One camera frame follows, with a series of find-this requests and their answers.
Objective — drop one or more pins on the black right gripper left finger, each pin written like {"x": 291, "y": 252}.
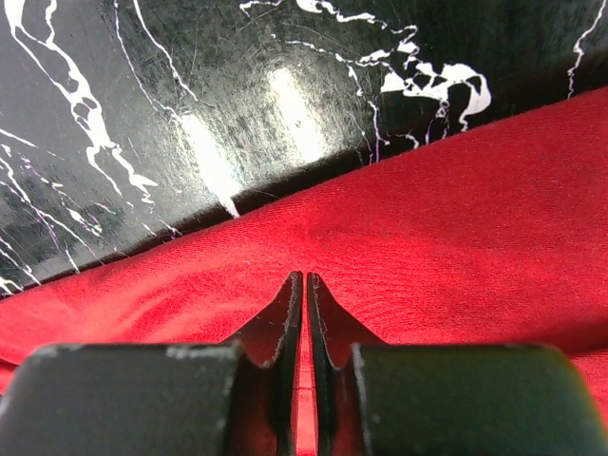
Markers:
{"x": 260, "y": 420}

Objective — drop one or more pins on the dark red polo shirt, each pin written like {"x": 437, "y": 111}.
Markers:
{"x": 480, "y": 261}

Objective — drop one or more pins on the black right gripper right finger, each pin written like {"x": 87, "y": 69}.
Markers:
{"x": 334, "y": 332}

